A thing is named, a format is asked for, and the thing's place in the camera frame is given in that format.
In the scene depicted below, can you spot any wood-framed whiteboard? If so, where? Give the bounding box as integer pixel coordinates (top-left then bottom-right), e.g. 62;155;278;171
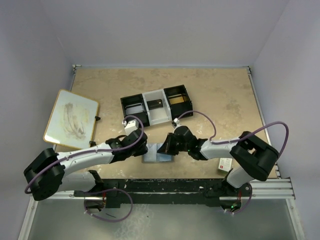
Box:
43;89;99;149

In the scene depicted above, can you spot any small white red box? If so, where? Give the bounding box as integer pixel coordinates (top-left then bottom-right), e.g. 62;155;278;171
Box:
217;158;233;173

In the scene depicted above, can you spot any three-compartment card tray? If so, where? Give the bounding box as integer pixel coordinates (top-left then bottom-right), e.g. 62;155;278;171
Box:
120;85;193;127

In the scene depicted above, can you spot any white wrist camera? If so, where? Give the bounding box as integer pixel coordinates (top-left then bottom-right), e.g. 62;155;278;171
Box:
171;118;181;129
122;119;139;136

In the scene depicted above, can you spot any grey card holder wallet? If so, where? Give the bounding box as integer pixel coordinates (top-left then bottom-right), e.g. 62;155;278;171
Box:
142;143;174;164

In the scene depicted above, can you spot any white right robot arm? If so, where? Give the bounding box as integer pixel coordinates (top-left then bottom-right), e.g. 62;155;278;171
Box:
157;125;280;196

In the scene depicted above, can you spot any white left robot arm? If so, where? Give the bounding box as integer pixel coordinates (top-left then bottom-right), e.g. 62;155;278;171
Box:
23;129;148;201

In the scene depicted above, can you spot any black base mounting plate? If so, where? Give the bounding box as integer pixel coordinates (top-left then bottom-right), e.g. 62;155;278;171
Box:
74;178;252;208

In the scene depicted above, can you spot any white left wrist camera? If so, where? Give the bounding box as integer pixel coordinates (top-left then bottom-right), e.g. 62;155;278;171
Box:
122;119;139;136

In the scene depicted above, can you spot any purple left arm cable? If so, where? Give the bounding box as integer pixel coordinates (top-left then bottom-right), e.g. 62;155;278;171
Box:
24;114;145;195

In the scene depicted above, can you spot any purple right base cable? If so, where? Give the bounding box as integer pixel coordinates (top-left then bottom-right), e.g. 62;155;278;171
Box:
223;183;254;215

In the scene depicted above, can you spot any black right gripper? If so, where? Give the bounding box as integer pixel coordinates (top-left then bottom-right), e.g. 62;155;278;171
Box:
157;132;190;156

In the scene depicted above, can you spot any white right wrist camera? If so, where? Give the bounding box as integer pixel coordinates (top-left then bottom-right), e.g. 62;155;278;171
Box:
171;118;181;129

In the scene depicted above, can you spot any aluminium frame rail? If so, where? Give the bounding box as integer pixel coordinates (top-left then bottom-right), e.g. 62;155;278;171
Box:
29;178;296;201

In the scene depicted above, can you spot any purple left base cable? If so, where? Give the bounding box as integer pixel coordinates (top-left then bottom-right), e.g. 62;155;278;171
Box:
83;187;134;222

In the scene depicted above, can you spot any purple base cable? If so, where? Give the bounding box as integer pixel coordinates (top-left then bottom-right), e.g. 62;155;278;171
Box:
83;187;134;222
223;183;254;215

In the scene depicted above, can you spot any gold card in tray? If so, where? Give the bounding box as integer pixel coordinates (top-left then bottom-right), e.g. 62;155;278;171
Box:
169;95;188;105

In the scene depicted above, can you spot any silver card in tray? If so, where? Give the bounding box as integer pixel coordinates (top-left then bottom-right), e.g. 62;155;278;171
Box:
125;103;145;115

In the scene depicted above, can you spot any black card in tray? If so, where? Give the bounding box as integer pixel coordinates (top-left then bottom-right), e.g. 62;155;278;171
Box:
147;99;164;110

